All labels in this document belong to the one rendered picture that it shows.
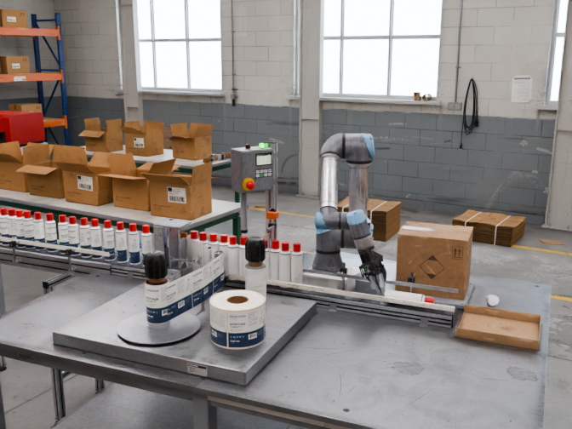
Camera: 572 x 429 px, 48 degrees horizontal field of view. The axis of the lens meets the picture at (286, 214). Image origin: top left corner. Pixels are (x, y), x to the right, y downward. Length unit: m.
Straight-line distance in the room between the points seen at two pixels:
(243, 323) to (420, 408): 0.65
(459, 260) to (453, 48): 5.31
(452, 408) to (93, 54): 9.73
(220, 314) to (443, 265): 1.06
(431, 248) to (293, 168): 6.20
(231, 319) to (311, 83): 6.57
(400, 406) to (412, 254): 0.95
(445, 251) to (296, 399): 1.07
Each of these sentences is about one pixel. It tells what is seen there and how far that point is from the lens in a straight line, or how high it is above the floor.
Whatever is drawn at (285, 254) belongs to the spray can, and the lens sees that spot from 2.77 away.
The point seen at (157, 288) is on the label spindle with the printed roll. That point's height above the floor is 1.06.
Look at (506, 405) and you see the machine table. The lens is 2.16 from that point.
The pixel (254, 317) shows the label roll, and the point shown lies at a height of 0.99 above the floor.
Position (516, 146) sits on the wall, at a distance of 7.80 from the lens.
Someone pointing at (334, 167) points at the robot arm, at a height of 1.40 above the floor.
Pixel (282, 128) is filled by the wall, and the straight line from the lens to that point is 8.92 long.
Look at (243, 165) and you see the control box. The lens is 2.79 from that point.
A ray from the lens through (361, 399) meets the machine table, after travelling 2.10.
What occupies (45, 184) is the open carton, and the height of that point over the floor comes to 0.88.
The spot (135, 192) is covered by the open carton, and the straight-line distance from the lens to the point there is 4.76.
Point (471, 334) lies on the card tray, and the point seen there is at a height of 0.85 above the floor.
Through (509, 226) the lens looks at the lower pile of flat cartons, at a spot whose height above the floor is 0.21.
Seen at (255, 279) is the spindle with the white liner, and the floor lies 1.02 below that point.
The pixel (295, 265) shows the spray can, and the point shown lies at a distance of 2.78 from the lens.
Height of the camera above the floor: 1.87
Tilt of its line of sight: 14 degrees down
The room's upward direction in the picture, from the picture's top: straight up
